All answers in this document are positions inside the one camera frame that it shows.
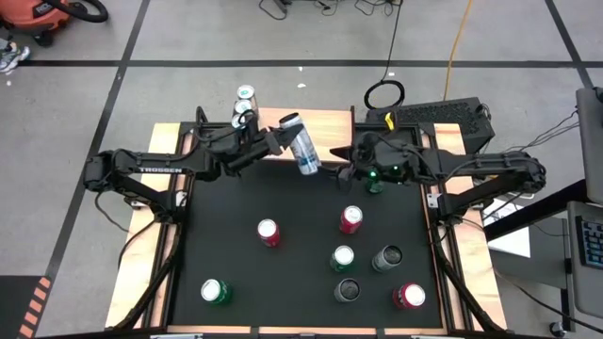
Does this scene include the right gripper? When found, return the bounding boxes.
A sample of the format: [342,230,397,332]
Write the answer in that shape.
[329,136,428,192]

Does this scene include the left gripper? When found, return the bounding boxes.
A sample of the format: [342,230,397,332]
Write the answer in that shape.
[206,125,302,176]

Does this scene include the white Celsius can black lid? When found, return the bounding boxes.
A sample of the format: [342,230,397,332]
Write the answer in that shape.
[333,277,362,303]
[278,111,323,177]
[370,243,404,274]

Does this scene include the wooden shelf black metal legs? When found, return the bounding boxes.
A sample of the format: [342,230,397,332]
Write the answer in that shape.
[228,105,357,166]

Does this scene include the red Fanta can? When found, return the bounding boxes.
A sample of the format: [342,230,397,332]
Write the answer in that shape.
[392,282,427,310]
[339,204,365,235]
[256,218,282,249]

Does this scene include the black table mat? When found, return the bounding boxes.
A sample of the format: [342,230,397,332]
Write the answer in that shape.
[171,124,444,330]

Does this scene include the black perforated computer case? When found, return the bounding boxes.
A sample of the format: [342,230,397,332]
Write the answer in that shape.
[365,96,497,148]

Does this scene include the white paper sheet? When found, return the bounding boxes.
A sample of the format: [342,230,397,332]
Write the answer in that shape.
[483,197,532,259]

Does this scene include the black metal beam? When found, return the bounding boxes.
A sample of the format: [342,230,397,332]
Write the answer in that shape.
[483,178,603,242]

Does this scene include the grey monitor back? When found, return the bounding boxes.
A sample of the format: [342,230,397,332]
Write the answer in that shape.
[575,86,603,204]

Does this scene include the black keyboard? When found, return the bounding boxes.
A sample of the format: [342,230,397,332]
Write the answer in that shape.
[575,215,603,270]

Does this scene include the grey workstation cart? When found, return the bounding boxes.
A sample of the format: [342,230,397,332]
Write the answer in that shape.
[489,201,603,331]

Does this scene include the person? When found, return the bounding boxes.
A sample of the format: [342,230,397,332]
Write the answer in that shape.
[0,40,32,74]

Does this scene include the orange shop vacuum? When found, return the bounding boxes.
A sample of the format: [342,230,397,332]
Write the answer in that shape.
[0,0,74,47]

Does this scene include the black mat with orange stripes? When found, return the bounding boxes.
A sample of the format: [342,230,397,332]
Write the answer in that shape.
[0,275,53,339]

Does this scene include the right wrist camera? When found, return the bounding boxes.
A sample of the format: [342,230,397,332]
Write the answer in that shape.
[352,133,378,159]

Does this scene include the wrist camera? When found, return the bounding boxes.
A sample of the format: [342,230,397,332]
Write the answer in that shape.
[235,122,260,151]
[352,133,378,159]

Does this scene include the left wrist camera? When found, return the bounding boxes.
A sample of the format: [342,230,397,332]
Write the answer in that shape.
[235,122,260,151]

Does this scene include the black coiled cable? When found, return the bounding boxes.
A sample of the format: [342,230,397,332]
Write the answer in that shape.
[363,0,406,111]

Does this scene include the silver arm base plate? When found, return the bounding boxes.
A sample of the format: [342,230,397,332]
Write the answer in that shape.
[125,190,189,212]
[426,191,491,211]

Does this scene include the black floor cable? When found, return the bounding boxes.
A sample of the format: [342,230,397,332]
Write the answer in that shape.
[257,0,294,21]
[352,0,395,16]

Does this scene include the yellow extension cable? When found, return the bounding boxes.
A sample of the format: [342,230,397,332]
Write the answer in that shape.
[442,0,475,103]

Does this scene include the black vacuum hose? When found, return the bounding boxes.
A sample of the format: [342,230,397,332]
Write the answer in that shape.
[46,0,110,24]

